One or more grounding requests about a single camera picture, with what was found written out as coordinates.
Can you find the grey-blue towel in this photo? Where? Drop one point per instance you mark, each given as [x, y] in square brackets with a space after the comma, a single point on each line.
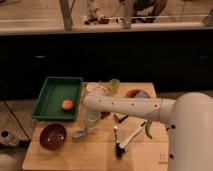
[82, 132]

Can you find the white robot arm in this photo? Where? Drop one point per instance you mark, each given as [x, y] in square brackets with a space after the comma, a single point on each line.
[189, 117]

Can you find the green plastic cup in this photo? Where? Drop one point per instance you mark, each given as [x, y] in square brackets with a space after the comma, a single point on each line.
[114, 85]

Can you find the white small cup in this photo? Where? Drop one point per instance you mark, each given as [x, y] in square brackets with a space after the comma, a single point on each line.
[93, 87]

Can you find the dark brown grape bunch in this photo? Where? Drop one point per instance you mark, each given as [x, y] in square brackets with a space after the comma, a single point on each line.
[105, 114]

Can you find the wooden block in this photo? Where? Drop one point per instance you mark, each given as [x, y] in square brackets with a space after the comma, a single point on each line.
[119, 119]

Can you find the blue sponge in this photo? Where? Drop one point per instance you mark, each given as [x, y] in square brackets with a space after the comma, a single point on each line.
[142, 95]

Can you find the black and white marker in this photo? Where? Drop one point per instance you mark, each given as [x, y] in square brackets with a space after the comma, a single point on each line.
[116, 141]

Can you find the orange fruit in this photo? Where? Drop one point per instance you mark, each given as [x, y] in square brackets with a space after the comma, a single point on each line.
[67, 104]

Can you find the green pepper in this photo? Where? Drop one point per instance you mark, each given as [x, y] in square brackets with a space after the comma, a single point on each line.
[147, 129]

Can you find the green plastic tray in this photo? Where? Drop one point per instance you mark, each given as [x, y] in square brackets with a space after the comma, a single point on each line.
[54, 91]

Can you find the dark red bowl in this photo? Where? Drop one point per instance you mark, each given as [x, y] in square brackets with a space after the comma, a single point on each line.
[53, 136]

